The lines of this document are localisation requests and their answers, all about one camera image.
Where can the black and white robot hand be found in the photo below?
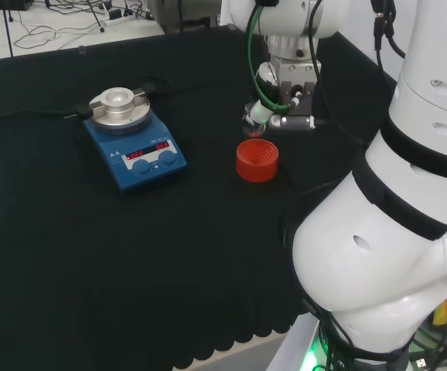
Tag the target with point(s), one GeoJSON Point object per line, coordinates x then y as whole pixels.
{"type": "Point", "coordinates": [267, 87]}

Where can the clear round-bottom flask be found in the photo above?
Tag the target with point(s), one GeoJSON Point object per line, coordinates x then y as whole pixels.
{"type": "Point", "coordinates": [253, 130]}

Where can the heater with blue base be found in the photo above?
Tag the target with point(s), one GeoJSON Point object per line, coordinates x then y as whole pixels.
{"type": "Point", "coordinates": [150, 170]}

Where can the white power strip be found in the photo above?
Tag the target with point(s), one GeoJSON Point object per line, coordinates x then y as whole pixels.
{"type": "Point", "coordinates": [121, 21]}

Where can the black tripod leg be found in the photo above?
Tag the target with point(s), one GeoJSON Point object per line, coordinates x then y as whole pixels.
{"type": "Point", "coordinates": [99, 21]}

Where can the thin metal temperature probe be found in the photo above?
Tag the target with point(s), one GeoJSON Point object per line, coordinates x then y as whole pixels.
{"type": "Point", "coordinates": [70, 116]}

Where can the black bench cloth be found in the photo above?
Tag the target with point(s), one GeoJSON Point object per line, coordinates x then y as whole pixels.
{"type": "Point", "coordinates": [92, 270]}

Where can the black equipment box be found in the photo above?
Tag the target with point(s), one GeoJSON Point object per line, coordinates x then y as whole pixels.
{"type": "Point", "coordinates": [7, 4]}

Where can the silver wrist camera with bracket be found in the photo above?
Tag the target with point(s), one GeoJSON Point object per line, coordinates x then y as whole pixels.
{"type": "Point", "coordinates": [297, 69]}

